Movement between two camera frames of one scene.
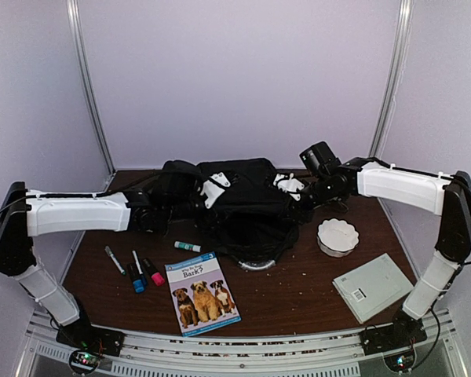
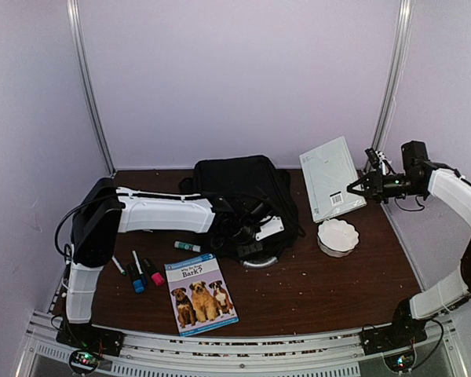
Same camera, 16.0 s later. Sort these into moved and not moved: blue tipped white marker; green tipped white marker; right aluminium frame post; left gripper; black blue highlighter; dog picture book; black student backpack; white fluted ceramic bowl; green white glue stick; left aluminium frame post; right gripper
Moved: black student backpack; right gripper; left gripper
Not moved: dog picture book; green tipped white marker; blue tipped white marker; white fluted ceramic bowl; black blue highlighter; right aluminium frame post; left aluminium frame post; green white glue stick
